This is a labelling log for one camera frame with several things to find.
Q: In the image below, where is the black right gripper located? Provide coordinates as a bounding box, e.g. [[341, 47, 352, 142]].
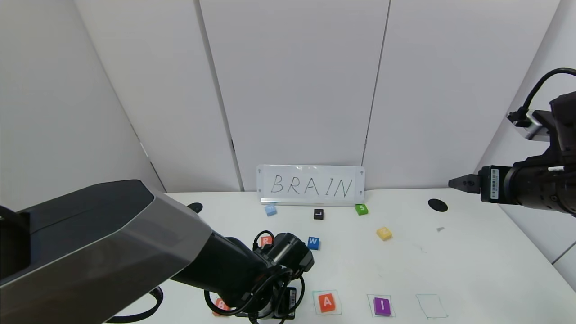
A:
[[448, 165, 549, 210]]

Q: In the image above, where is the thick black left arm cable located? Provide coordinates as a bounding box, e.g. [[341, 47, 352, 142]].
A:
[[106, 287, 163, 324]]

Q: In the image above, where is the purple I letter block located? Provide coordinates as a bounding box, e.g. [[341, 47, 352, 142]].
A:
[[373, 297, 392, 317]]

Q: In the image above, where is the white BRAIN sign board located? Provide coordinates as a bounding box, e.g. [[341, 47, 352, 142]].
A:
[[256, 165, 365, 207]]

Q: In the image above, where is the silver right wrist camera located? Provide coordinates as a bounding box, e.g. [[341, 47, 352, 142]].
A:
[[517, 110, 552, 142]]

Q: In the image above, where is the black right camera cable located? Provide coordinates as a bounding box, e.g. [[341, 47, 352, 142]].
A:
[[508, 67, 576, 127]]

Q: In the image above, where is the orange A letter block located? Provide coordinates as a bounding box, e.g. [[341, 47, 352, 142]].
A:
[[318, 293, 337, 314]]

